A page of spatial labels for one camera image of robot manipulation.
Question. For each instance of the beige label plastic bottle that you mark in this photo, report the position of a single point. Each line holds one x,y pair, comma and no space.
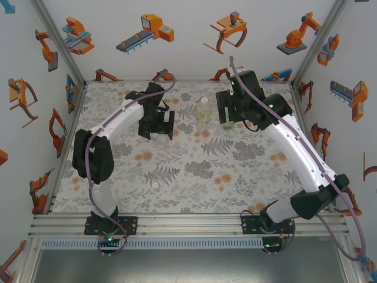
203,113

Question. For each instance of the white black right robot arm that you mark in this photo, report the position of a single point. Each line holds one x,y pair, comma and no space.
300,156

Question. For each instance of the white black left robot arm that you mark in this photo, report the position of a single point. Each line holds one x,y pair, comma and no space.
117,121

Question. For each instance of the floral patterned table cloth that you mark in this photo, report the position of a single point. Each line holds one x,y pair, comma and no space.
188,200

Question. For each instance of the aluminium table back rail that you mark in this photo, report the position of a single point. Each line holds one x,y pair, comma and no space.
191,80

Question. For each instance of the aluminium table side rail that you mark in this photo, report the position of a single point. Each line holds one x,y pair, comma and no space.
73,123
298,97

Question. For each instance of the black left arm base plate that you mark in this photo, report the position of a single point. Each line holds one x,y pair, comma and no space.
132,225

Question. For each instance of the aluminium corner post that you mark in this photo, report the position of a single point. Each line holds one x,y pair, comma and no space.
317,44
62,44

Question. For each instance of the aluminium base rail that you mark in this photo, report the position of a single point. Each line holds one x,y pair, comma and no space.
188,225

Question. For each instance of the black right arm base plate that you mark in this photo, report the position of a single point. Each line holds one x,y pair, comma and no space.
246,227

